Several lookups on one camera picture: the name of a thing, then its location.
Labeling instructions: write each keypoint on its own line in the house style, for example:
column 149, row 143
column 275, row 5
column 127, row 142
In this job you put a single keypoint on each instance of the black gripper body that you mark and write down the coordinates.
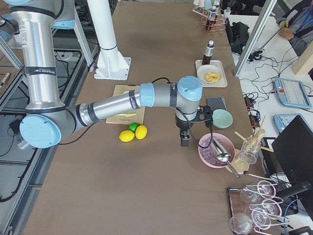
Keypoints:
column 183, row 124

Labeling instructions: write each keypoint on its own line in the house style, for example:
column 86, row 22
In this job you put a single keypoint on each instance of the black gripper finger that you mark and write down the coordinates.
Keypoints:
column 184, row 138

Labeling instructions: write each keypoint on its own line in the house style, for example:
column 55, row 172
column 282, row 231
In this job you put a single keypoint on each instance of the braided golden donut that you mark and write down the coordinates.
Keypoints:
column 212, row 77

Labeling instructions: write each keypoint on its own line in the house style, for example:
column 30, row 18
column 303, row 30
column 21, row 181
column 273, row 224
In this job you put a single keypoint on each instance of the white round plate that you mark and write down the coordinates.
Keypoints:
column 204, row 69

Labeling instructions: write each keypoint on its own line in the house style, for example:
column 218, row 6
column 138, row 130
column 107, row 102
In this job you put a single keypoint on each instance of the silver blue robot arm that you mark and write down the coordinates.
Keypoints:
column 48, row 120

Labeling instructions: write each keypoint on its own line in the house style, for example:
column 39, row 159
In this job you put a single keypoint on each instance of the dark tea bottle on tray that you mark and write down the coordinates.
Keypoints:
column 208, row 53

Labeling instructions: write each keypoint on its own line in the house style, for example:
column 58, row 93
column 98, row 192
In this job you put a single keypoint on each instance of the dark glass tray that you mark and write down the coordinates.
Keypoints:
column 237, row 205

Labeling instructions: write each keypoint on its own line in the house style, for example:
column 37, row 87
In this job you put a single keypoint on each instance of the grey folded cloth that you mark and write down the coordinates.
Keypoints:
column 216, row 103

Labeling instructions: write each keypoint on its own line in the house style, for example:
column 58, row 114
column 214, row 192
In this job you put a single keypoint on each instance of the mint green bowl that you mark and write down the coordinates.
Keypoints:
column 222, row 118

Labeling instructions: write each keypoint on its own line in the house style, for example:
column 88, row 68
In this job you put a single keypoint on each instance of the pink ice bowl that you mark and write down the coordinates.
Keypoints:
column 206, row 154

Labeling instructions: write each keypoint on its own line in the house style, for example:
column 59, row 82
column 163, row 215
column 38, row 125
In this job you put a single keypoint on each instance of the metal ice scoop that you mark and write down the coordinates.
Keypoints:
column 222, row 155

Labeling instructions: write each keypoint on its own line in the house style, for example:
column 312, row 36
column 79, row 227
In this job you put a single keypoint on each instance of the yellow lemon right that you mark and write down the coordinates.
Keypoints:
column 141, row 132

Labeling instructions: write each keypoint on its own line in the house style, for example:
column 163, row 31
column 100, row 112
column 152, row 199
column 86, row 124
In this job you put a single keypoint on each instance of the yellow lemon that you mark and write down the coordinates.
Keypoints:
column 141, row 132
column 126, row 136

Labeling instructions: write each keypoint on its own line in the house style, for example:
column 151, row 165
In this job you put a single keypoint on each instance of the wooden cutting board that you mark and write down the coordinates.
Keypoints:
column 139, row 118

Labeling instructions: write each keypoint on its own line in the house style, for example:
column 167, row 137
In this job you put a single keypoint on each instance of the green lime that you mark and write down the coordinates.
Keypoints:
column 133, row 126

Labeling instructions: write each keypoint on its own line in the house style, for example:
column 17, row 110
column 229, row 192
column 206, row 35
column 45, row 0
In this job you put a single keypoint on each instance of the clear glass mug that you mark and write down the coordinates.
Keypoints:
column 250, row 150

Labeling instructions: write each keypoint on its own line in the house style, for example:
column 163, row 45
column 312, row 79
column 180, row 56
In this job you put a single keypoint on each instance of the wooden cup stand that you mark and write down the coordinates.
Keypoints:
column 258, row 135

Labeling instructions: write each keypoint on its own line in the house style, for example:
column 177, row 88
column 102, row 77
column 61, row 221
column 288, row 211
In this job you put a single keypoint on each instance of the yellow lemon left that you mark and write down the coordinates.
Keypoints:
column 126, row 136

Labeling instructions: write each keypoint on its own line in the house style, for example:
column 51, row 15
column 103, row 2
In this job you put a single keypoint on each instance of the yellow plastic knife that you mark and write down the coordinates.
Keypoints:
column 127, row 114

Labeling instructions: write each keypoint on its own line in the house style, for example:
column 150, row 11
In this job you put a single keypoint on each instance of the blue teach pendant lower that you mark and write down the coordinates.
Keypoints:
column 281, row 121

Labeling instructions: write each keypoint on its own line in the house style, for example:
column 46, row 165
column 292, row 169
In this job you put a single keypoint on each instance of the blue teach pendant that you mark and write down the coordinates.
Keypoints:
column 292, row 93
column 281, row 121

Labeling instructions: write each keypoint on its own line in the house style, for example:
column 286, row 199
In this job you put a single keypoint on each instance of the black bag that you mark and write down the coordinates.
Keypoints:
column 237, row 35

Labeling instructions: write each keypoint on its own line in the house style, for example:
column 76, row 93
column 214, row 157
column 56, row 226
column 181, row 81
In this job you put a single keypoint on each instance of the blue teach pendant upper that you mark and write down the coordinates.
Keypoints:
column 292, row 93

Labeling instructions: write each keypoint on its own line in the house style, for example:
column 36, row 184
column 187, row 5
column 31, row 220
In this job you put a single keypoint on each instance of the black monitor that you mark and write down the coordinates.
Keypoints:
column 293, row 149

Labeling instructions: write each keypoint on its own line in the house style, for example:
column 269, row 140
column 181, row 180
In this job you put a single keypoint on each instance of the wine glass upper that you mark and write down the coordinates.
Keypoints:
column 257, row 191

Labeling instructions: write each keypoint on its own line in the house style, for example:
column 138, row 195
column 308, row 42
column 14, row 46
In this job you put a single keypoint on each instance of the wine glass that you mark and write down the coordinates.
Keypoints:
column 257, row 191
column 271, row 207
column 260, row 219

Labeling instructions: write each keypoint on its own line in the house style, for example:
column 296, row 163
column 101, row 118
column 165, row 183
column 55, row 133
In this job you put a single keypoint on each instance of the round glass bottom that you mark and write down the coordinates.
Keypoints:
column 241, row 223

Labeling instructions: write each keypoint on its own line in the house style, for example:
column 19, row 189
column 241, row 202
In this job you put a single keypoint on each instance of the tea bottle in rack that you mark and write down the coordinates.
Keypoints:
column 212, row 14

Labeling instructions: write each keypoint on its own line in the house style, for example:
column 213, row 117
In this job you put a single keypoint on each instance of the wine glass lower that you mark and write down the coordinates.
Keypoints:
column 260, row 219

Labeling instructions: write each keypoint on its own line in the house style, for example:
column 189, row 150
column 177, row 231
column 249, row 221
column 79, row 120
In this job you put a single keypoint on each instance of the wine glass middle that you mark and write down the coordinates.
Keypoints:
column 271, row 207

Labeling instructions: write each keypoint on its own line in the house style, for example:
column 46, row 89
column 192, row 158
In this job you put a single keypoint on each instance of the seated person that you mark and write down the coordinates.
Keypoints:
column 299, row 26

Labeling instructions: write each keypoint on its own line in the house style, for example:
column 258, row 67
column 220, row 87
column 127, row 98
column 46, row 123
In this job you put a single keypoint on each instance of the copper wire bottle rack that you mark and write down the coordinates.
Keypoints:
column 218, row 26

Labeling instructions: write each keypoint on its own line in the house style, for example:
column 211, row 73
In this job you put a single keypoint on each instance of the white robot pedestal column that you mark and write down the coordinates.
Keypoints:
column 111, row 64

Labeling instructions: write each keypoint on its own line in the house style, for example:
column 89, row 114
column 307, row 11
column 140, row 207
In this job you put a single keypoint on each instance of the aluminium frame post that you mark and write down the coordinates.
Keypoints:
column 254, row 35

